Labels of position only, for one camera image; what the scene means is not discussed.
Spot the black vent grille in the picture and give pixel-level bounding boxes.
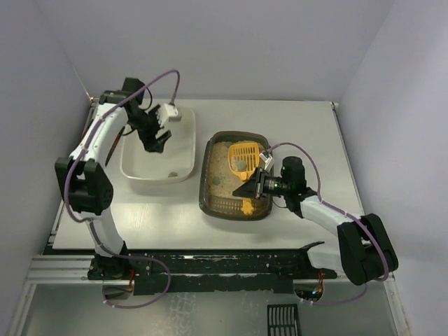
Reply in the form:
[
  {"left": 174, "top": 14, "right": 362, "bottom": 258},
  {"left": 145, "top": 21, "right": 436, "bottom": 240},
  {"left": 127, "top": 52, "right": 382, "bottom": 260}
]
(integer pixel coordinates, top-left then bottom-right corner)
[{"left": 267, "top": 304, "right": 301, "bottom": 336}]

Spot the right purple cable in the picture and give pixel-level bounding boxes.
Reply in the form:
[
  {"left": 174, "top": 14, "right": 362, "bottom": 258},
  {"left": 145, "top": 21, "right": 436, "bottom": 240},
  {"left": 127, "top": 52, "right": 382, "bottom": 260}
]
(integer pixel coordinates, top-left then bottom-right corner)
[{"left": 265, "top": 141, "right": 390, "bottom": 306}]

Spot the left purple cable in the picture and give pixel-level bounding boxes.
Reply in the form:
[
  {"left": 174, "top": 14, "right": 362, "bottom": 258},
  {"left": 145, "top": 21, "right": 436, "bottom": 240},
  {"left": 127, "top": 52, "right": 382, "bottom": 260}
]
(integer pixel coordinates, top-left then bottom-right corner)
[{"left": 64, "top": 69, "right": 181, "bottom": 309}]

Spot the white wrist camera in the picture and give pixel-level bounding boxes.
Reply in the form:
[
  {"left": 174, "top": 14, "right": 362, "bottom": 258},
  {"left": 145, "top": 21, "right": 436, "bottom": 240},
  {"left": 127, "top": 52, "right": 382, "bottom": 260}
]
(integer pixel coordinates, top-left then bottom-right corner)
[
  {"left": 259, "top": 150, "right": 274, "bottom": 172},
  {"left": 157, "top": 104, "right": 182, "bottom": 126}
]

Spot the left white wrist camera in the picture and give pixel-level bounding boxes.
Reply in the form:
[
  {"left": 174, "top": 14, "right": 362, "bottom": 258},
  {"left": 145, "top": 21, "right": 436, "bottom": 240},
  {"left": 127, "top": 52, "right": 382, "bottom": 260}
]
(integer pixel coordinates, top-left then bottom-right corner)
[{"left": 157, "top": 104, "right": 182, "bottom": 126}]

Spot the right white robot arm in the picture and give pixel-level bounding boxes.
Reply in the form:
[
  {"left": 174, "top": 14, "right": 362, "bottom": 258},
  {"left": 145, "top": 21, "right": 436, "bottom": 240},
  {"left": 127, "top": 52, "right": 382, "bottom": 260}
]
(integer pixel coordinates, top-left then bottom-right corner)
[{"left": 232, "top": 156, "right": 399, "bottom": 286}]

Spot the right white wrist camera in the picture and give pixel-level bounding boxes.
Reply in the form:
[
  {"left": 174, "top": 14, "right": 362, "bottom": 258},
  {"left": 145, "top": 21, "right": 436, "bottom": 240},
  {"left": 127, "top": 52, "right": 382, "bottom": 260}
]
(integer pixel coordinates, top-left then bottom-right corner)
[{"left": 259, "top": 150, "right": 274, "bottom": 172}]

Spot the dark book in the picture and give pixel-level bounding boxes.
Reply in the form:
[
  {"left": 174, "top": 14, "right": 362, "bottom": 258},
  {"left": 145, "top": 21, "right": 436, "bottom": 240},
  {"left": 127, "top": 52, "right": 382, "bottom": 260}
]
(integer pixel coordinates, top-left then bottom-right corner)
[{"left": 105, "top": 127, "right": 125, "bottom": 166}]

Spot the white plastic bin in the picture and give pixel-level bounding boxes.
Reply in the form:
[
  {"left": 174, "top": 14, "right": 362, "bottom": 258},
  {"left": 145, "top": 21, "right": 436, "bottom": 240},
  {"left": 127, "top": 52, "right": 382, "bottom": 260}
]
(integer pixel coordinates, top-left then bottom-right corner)
[{"left": 120, "top": 106, "right": 196, "bottom": 184}]

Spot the dark brown litter box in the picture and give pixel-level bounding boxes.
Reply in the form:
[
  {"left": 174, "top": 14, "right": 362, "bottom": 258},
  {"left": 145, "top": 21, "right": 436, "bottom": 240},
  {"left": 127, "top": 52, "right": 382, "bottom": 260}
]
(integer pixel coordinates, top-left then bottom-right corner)
[{"left": 199, "top": 131, "right": 272, "bottom": 221}]

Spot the yellow litter scoop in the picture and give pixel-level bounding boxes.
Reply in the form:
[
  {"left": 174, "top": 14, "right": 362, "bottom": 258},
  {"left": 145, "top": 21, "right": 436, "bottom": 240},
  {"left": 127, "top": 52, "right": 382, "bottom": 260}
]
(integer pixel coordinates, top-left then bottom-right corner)
[{"left": 227, "top": 141, "right": 260, "bottom": 215}]

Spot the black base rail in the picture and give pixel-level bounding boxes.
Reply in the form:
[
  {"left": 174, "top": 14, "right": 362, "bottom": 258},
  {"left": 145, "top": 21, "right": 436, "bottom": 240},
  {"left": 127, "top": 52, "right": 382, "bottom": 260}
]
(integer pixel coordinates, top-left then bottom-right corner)
[{"left": 87, "top": 247, "right": 337, "bottom": 295}]

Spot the purple cable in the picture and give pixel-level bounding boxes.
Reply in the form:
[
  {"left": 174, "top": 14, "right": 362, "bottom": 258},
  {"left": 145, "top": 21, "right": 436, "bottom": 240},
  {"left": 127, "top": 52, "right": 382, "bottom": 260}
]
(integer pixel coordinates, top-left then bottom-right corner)
[
  {"left": 265, "top": 141, "right": 390, "bottom": 306},
  {"left": 64, "top": 69, "right": 181, "bottom": 309}
]

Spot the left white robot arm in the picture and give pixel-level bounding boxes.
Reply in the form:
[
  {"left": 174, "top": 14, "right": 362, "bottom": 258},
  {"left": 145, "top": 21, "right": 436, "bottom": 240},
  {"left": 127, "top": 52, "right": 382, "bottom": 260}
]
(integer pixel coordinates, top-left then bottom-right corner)
[{"left": 55, "top": 78, "right": 172, "bottom": 258}]

